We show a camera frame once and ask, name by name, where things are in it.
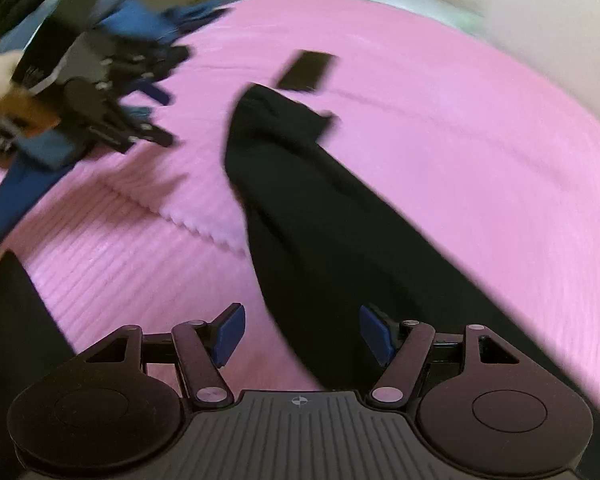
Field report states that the pink ribbed bed blanket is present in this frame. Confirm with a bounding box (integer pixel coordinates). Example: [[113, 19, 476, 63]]
[[3, 0, 600, 404]]

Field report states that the black garment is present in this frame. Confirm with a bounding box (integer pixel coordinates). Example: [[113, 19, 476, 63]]
[[224, 84, 600, 479]]

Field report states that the person's left hand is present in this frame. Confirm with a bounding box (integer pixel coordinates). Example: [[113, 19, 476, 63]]
[[0, 50, 59, 136]]

